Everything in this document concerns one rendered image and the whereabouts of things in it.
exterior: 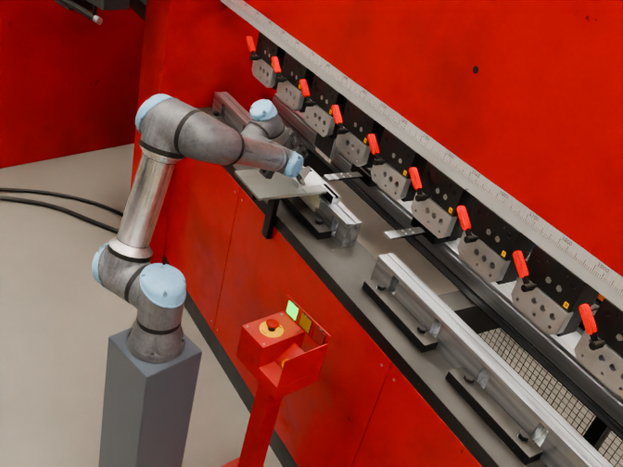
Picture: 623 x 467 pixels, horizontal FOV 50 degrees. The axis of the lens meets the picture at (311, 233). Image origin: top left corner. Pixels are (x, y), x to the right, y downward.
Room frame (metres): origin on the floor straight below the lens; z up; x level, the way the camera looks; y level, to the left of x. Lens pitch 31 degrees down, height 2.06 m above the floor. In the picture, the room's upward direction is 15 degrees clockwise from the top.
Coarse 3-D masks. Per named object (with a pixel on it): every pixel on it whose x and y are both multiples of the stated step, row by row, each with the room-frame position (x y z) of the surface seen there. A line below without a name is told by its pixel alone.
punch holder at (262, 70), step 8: (264, 40) 2.42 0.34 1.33; (256, 48) 2.46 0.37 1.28; (264, 48) 2.41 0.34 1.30; (272, 48) 2.37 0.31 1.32; (280, 48) 2.35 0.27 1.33; (264, 56) 2.41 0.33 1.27; (272, 56) 2.37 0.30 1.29; (280, 56) 2.36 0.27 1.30; (256, 64) 2.44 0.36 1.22; (264, 64) 2.39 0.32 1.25; (280, 64) 2.36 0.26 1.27; (256, 72) 2.43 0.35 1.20; (264, 72) 2.40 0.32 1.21; (272, 72) 2.34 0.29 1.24; (264, 80) 2.38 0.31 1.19; (272, 80) 2.35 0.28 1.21
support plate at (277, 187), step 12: (252, 180) 1.96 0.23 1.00; (264, 180) 1.98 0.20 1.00; (276, 180) 2.00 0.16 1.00; (252, 192) 1.89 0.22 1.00; (264, 192) 1.90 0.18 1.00; (276, 192) 1.92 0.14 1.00; (288, 192) 1.94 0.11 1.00; (300, 192) 1.96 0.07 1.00; (312, 192) 1.99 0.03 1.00; (324, 192) 2.01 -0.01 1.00
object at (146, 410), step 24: (120, 336) 1.33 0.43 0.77; (120, 360) 1.28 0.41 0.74; (192, 360) 1.33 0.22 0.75; (120, 384) 1.28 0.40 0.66; (144, 384) 1.22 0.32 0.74; (168, 384) 1.27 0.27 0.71; (192, 384) 1.34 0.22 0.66; (120, 408) 1.27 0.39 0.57; (144, 408) 1.22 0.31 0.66; (168, 408) 1.28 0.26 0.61; (120, 432) 1.26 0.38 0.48; (144, 432) 1.22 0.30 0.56; (168, 432) 1.29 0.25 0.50; (120, 456) 1.26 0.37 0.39; (144, 456) 1.23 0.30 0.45; (168, 456) 1.31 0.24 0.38
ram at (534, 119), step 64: (256, 0) 2.51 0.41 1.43; (320, 0) 2.20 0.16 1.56; (384, 0) 1.96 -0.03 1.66; (448, 0) 1.77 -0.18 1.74; (512, 0) 1.62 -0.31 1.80; (576, 0) 1.50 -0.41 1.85; (384, 64) 1.90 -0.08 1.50; (448, 64) 1.72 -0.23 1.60; (512, 64) 1.57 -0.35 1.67; (576, 64) 1.45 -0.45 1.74; (448, 128) 1.66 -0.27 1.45; (512, 128) 1.52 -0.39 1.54; (576, 128) 1.40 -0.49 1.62; (512, 192) 1.46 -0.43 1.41; (576, 192) 1.35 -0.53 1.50
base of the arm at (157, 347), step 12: (180, 324) 1.34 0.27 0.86; (132, 336) 1.30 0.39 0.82; (144, 336) 1.28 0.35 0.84; (156, 336) 1.28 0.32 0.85; (168, 336) 1.30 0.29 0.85; (180, 336) 1.33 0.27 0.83; (132, 348) 1.28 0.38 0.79; (144, 348) 1.27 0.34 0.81; (156, 348) 1.28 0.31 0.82; (168, 348) 1.29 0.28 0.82; (180, 348) 1.32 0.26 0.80; (144, 360) 1.26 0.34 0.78; (156, 360) 1.27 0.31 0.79; (168, 360) 1.28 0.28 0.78
